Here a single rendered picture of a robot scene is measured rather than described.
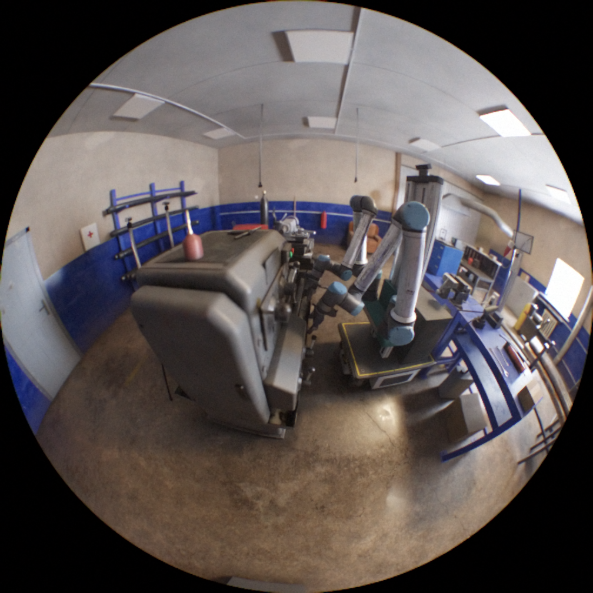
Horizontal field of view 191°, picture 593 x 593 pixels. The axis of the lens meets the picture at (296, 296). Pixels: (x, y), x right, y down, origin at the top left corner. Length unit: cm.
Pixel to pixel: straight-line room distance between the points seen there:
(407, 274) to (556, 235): 655
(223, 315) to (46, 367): 343
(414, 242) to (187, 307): 83
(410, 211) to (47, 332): 395
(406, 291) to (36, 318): 396
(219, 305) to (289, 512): 145
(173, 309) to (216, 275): 15
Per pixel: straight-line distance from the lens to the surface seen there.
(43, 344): 352
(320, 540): 164
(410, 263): 84
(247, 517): 159
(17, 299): 342
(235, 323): 44
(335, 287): 92
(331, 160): 579
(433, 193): 120
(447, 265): 243
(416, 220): 79
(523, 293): 672
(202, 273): 51
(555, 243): 702
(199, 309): 43
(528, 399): 151
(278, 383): 79
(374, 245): 527
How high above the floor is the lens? 151
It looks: 32 degrees down
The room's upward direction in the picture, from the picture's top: 2 degrees clockwise
